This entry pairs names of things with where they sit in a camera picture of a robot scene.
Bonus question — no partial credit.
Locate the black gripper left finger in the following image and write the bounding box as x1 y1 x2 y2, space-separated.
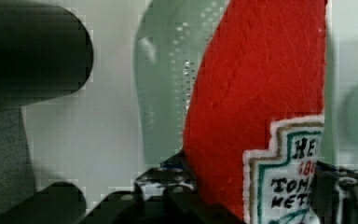
134 150 198 201

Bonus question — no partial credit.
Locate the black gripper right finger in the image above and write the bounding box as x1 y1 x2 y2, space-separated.
310 161 358 224

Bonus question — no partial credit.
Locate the red felt ketchup bottle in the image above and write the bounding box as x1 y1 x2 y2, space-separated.
183 0 327 224

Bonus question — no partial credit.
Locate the black rounded object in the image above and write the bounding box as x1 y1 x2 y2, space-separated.
0 182 87 224

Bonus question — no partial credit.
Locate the black cylindrical object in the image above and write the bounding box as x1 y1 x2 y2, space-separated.
0 0 93 111

